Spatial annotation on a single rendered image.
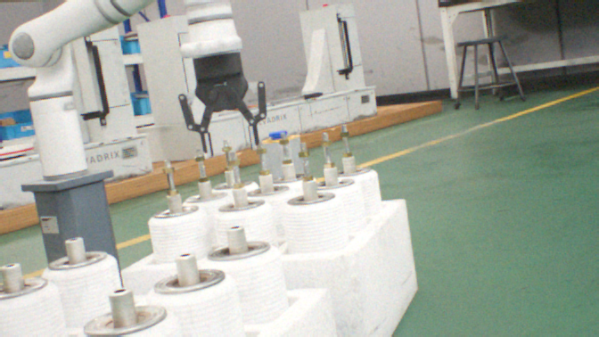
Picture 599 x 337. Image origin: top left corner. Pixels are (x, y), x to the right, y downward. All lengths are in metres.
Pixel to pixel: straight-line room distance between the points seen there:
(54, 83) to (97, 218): 0.30
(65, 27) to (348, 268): 0.82
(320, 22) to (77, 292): 4.13
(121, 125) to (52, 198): 2.03
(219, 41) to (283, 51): 6.69
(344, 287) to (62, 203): 0.76
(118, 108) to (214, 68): 2.54
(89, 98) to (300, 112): 1.32
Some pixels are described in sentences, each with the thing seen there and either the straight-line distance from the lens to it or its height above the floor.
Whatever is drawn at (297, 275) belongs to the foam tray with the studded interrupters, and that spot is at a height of 0.15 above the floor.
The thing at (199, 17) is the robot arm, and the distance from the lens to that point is 1.22.
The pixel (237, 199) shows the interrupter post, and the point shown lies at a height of 0.27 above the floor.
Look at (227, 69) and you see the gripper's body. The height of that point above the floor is 0.47.
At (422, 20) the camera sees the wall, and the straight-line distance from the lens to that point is 6.89.
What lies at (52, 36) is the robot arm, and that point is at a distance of 1.69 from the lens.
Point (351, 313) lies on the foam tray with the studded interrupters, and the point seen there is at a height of 0.09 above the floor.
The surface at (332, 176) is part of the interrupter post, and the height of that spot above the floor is 0.27.
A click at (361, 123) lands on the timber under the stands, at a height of 0.06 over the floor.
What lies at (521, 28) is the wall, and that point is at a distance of 6.47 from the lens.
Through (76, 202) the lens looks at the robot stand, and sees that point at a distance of 1.72.
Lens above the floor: 0.45
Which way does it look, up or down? 7 degrees down
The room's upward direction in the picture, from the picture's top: 9 degrees counter-clockwise
